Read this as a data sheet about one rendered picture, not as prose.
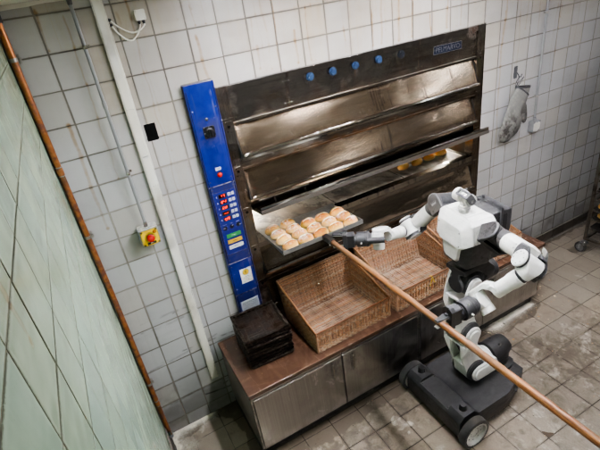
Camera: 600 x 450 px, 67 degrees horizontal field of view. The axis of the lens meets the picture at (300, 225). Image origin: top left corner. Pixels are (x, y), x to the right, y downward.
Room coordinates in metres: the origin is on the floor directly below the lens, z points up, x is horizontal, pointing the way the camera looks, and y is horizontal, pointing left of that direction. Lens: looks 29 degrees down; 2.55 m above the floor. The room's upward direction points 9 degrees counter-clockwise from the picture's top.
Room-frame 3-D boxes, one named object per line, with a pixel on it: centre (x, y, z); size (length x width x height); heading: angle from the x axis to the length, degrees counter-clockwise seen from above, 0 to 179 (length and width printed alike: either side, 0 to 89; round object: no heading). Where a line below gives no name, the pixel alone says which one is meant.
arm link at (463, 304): (1.48, -0.61, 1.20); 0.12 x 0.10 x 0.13; 114
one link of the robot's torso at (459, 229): (1.99, -0.88, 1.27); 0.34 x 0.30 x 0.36; 16
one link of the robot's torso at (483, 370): (2.03, -0.96, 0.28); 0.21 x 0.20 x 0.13; 114
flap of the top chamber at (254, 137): (2.81, -0.55, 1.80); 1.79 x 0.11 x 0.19; 115
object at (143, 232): (2.14, 0.80, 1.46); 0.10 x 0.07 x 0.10; 115
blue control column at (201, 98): (3.22, 0.79, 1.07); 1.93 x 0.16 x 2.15; 25
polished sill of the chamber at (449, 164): (2.83, -0.54, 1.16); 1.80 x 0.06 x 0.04; 115
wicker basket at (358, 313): (2.32, -0.14, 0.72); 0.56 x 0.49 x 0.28; 116
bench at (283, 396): (2.50, -0.57, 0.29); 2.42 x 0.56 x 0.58; 115
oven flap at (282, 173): (2.81, -0.55, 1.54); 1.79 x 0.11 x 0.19; 115
